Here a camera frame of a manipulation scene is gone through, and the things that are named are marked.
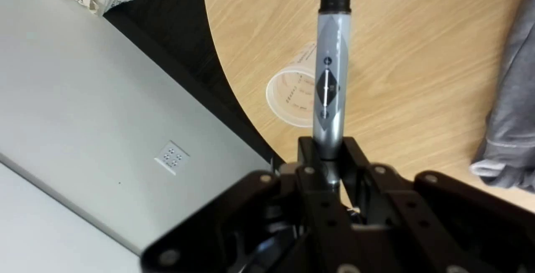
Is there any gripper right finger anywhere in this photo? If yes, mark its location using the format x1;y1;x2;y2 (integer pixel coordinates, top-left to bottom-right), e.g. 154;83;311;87
339;136;535;273

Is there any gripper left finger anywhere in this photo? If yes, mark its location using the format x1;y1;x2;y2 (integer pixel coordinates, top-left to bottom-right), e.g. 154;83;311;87
140;136;360;273

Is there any clear plastic cup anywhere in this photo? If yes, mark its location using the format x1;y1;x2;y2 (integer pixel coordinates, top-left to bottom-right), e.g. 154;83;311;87
266;41;318;128

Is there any white wall socket plate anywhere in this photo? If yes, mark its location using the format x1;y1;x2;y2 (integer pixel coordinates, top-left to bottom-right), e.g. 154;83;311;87
154;140;190;176

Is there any grey cloth garment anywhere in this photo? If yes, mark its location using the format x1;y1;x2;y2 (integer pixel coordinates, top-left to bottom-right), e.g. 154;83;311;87
469;0;535;193

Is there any grey marker with black cap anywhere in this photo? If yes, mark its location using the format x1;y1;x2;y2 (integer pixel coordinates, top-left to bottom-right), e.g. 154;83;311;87
313;0;352;190

